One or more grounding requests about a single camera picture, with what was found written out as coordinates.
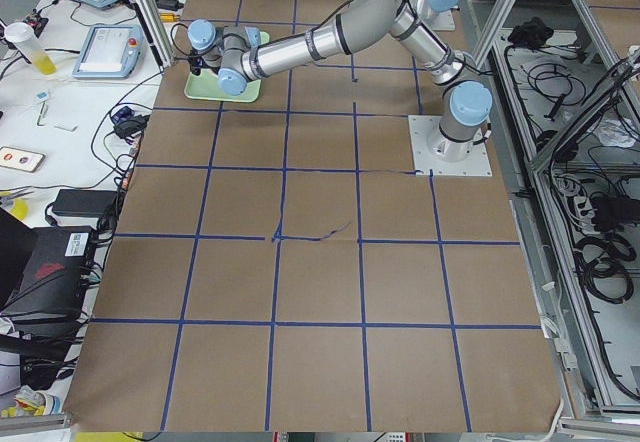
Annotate black computer box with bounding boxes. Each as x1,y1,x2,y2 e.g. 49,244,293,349
1,226,97,321

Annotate teach pendant near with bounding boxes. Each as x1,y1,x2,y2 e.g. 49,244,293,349
72,24,144,79

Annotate smartphone on table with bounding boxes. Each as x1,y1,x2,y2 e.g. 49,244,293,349
0,146,45,173

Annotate black power adapter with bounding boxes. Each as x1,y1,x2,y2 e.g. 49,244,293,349
51,189,116,218

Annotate bottle with yellow liquid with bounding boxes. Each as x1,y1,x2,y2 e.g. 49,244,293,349
4,22,57,75

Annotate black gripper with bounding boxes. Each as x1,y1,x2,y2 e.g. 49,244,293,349
188,49,206,75

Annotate aluminium frame post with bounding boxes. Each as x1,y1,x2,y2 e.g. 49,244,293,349
129,0,175,69

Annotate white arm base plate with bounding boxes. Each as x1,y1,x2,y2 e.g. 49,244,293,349
425,10,456,32
408,115,492,177

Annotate light green plastic tray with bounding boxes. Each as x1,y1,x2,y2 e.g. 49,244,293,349
184,20,261,103

